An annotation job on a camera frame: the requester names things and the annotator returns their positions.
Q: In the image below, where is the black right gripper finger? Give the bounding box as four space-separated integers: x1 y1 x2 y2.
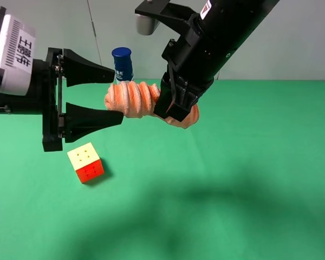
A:
154 79 199 121

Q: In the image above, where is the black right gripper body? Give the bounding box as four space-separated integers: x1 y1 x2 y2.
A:
161 16 218 98

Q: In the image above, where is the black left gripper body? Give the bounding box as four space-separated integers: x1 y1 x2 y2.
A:
0 48 63 152

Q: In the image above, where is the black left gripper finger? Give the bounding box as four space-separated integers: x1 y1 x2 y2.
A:
63 102 124 143
63 49 115 87

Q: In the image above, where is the orange ribbed plush toy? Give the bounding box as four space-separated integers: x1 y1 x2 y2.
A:
104 81 200 129

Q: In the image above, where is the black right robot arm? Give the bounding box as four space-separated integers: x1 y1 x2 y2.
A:
154 1 278 121

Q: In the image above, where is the yellow and red puzzle cube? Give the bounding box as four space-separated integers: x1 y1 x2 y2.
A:
67 142 105 184

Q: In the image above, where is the blue capped white bottle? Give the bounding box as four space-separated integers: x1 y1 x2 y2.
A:
112 47 134 84

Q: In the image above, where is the green table cloth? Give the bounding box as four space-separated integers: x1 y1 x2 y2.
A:
0 81 325 259

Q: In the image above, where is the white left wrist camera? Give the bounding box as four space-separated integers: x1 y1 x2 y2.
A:
0 6 36 96

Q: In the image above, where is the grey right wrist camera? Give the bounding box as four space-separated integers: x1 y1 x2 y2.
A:
134 0 196 36

